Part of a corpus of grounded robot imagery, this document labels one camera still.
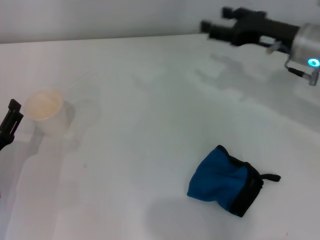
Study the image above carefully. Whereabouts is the blue rag with black edge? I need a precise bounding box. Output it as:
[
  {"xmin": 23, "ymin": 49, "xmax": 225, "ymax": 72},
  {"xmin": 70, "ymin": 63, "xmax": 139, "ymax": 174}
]
[{"xmin": 186, "ymin": 144, "xmax": 282, "ymax": 219}]

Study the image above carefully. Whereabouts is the thin right wrist cable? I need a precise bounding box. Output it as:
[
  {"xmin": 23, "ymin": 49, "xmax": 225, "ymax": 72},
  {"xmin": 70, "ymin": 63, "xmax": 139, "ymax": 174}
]
[{"xmin": 283, "ymin": 57, "xmax": 320, "ymax": 87}]

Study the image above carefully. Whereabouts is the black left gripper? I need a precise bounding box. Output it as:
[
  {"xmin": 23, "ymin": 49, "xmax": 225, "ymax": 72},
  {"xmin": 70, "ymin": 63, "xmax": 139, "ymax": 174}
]
[{"xmin": 0, "ymin": 98, "xmax": 25, "ymax": 153}]

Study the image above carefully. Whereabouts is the white paper cup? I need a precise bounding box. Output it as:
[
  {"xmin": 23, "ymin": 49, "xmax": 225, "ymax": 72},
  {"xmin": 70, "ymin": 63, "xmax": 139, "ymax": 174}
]
[{"xmin": 24, "ymin": 87, "xmax": 71, "ymax": 138}]

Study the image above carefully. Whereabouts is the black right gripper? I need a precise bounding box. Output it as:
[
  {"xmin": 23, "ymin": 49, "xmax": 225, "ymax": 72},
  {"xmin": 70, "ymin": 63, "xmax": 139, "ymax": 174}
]
[{"xmin": 200, "ymin": 6, "xmax": 301, "ymax": 48}]

